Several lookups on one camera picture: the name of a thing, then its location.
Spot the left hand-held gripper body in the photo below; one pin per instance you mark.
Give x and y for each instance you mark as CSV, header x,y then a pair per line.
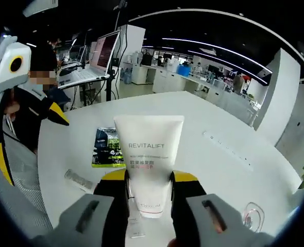
x,y
13,64

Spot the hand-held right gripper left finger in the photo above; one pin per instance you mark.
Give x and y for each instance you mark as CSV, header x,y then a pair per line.
x,y
110,205

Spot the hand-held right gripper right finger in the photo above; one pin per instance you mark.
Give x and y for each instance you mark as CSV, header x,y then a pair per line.
x,y
188,205

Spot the black and green skincare sachet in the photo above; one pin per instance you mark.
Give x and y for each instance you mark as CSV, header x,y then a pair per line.
x,y
105,151

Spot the white skincare cream tube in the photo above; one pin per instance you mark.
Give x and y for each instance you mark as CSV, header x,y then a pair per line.
x,y
149,154

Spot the blue storage bin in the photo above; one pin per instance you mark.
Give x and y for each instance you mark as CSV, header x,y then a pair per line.
x,y
184,69

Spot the person's right hand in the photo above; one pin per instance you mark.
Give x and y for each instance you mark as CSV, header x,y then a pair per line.
x,y
173,243

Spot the person's left hand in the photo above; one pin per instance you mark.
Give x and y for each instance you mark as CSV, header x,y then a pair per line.
x,y
11,105

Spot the black laptop stand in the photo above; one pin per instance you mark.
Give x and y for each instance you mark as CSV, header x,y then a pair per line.
x,y
110,85

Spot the open silver laptop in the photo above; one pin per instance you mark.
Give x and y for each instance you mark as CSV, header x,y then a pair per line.
x,y
80,55
103,51

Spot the white office counter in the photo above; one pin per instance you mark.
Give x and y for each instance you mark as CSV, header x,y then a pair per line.
x,y
167,79

